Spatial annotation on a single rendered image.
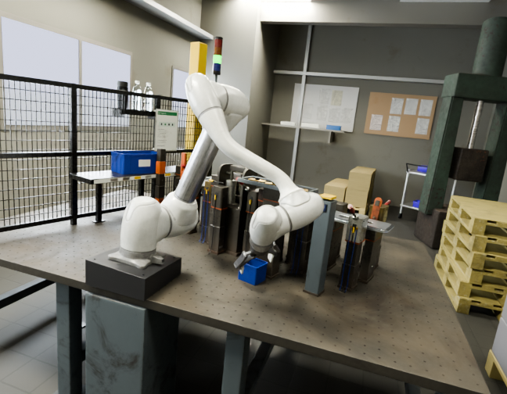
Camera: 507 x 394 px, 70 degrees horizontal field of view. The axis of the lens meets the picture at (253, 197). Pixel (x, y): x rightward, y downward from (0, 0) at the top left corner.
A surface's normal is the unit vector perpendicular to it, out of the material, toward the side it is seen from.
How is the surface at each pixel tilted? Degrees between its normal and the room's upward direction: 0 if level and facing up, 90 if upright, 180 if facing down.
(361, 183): 90
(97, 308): 90
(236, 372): 90
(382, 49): 90
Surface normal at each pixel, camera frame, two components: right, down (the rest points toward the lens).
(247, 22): -0.31, 0.18
